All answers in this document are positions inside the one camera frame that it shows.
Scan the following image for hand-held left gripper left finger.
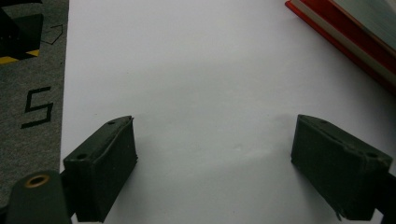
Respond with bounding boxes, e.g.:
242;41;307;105
63;115;139;223

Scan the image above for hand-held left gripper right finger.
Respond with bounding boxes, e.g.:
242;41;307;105
290;114;394;222

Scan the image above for red hardcover picture book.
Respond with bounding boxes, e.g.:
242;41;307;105
284;0;396;96

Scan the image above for thick white spine book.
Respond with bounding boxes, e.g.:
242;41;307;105
330;0;396;58

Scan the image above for black striped stand base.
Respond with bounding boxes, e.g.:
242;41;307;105
0;0;45;65

